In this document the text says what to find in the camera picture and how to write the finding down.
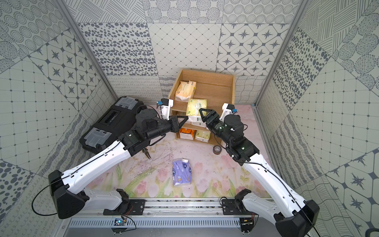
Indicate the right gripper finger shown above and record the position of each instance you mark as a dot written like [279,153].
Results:
[205,112]
[203,123]

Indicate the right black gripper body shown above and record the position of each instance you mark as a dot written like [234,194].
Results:
[215,125]

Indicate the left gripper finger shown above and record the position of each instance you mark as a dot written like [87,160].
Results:
[182,119]
[177,128]

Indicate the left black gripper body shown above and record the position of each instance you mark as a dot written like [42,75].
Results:
[173,124]

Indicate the yellow-green tissue pack top shelf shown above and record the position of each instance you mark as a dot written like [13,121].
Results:
[193,107]

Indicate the yellow-green tissue pack shelf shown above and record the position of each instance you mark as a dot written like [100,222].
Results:
[193,107]
[199,123]

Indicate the orange tissue pack top shelf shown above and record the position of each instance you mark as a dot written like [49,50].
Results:
[185,91]

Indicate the purple tissue pack top shelf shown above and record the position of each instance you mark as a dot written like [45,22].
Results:
[181,172]

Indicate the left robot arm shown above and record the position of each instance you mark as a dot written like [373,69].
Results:
[68,188]

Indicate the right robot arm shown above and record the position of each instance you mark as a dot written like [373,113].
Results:
[248,156]

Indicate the yellow-green tissue pack middle shelf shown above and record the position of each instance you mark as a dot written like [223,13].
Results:
[199,123]

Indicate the bright orange pack bottom shelf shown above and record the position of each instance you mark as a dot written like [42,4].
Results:
[187,134]

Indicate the yellow-green pack bottom shelf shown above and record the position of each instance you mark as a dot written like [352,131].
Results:
[203,136]

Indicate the wooden three-tier shelf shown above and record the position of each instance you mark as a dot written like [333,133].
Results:
[216,88]

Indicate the roll of grey tape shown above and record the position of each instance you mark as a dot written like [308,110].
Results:
[217,149]

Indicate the floral table mat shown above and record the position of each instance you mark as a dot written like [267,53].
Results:
[212,175]

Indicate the black plastic toolbox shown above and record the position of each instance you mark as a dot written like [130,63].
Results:
[117,120]

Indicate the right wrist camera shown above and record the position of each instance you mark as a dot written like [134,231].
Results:
[228,109]

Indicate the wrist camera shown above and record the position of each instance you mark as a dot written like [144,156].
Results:
[228,109]
[165,106]

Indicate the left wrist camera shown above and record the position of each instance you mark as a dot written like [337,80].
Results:
[165,106]

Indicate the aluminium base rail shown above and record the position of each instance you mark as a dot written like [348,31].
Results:
[183,207]

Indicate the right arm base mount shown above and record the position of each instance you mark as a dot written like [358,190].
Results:
[234,207]

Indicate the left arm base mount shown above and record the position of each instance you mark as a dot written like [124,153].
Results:
[127,207]

